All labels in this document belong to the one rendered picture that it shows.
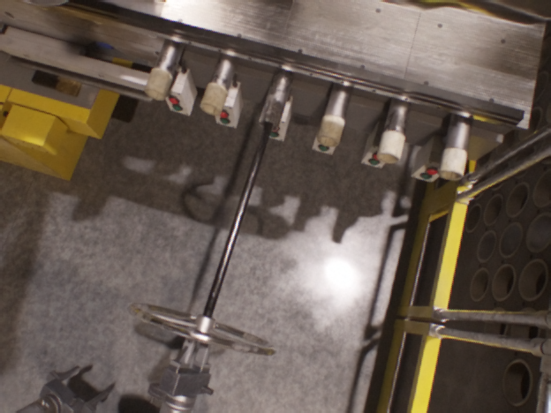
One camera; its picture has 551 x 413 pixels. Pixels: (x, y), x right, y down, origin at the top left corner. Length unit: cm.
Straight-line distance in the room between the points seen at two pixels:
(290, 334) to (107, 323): 85
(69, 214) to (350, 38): 155
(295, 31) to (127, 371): 157
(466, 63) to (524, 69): 15
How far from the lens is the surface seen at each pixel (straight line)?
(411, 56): 123
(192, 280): 192
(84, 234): 211
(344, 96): 117
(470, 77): 125
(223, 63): 121
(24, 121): 169
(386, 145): 113
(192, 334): 85
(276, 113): 113
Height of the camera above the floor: 189
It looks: 78 degrees down
